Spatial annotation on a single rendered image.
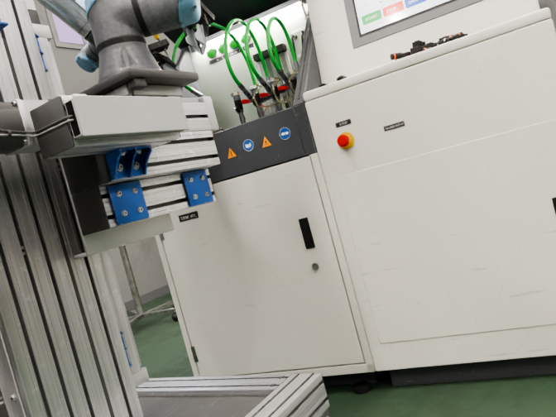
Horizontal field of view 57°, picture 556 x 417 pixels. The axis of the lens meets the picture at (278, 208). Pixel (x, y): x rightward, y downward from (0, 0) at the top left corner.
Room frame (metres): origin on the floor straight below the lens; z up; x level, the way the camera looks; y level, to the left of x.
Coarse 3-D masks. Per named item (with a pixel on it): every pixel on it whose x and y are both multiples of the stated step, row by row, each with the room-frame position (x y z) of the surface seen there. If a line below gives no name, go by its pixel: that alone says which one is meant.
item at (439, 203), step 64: (320, 0) 1.86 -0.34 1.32; (512, 0) 1.56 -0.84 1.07; (320, 64) 1.83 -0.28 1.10; (384, 64) 1.72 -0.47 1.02; (448, 64) 1.42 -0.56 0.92; (512, 64) 1.36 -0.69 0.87; (320, 128) 1.59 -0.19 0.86; (384, 128) 1.51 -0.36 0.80; (448, 128) 1.44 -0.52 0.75; (512, 128) 1.37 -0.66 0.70; (384, 192) 1.53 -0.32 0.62; (448, 192) 1.46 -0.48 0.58; (512, 192) 1.39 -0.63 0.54; (384, 256) 1.55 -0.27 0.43; (448, 256) 1.48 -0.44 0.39; (512, 256) 1.40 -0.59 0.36; (384, 320) 1.58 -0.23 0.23; (448, 320) 1.49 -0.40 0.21; (512, 320) 1.42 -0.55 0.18
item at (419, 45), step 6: (444, 36) 1.53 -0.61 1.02; (450, 36) 1.52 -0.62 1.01; (456, 36) 1.50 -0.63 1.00; (462, 36) 1.46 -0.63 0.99; (414, 42) 1.55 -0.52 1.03; (420, 42) 1.55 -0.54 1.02; (432, 42) 1.52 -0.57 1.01; (438, 42) 1.53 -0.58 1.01; (444, 42) 1.50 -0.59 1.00; (414, 48) 1.55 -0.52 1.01; (420, 48) 1.54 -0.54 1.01; (426, 48) 1.52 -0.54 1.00; (396, 54) 1.56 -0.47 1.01; (402, 54) 1.56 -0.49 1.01; (408, 54) 1.59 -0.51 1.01
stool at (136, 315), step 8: (120, 248) 3.70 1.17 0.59; (128, 264) 3.71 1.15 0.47; (128, 272) 3.70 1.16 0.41; (128, 280) 3.70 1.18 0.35; (136, 288) 3.71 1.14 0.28; (136, 296) 3.70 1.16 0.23; (136, 304) 3.70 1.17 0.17; (168, 304) 3.87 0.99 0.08; (136, 312) 3.84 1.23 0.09; (144, 312) 3.74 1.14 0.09; (152, 312) 3.65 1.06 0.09; (160, 312) 3.62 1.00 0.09; (168, 312) 3.59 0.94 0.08; (136, 320) 3.58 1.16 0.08; (176, 320) 3.57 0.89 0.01
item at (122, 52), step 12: (120, 36) 1.18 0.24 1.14; (132, 36) 1.19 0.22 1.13; (108, 48) 1.18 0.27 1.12; (120, 48) 1.17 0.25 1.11; (132, 48) 1.18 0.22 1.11; (144, 48) 1.21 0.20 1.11; (108, 60) 1.17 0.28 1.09; (120, 60) 1.17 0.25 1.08; (132, 60) 1.17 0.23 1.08; (144, 60) 1.18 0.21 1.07; (108, 72) 1.16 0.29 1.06
